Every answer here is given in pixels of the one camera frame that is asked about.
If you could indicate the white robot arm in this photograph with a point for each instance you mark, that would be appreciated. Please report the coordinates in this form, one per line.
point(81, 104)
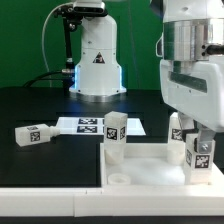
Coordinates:
point(191, 52)

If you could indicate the white front fence bar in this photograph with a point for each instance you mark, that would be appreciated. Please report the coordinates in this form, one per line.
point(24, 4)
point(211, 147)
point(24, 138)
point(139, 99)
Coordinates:
point(113, 201)

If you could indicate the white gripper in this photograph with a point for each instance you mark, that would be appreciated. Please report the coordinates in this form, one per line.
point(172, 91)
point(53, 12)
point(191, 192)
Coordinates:
point(197, 93)

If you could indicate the white marker sheet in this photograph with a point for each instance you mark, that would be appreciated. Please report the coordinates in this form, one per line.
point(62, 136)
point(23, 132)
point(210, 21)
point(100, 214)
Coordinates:
point(94, 126)

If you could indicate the white square tabletop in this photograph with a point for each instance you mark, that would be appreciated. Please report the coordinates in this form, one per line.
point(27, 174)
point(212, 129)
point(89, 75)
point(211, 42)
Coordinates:
point(144, 165)

